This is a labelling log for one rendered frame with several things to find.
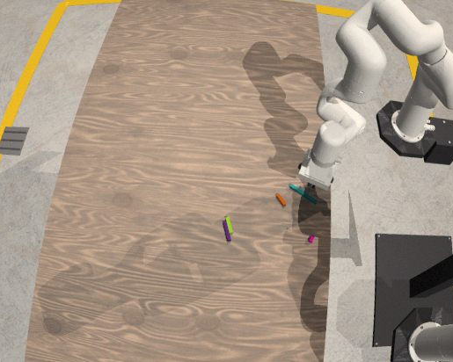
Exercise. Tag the orange rod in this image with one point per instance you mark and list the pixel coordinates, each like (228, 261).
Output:
(278, 196)

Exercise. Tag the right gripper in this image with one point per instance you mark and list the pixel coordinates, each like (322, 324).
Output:
(306, 161)

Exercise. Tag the purple rod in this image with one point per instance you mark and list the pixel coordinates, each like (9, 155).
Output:
(226, 231)

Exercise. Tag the turquoise rod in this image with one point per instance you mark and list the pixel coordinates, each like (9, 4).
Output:
(308, 197)

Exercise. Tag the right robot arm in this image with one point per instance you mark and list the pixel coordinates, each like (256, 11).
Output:
(366, 64)

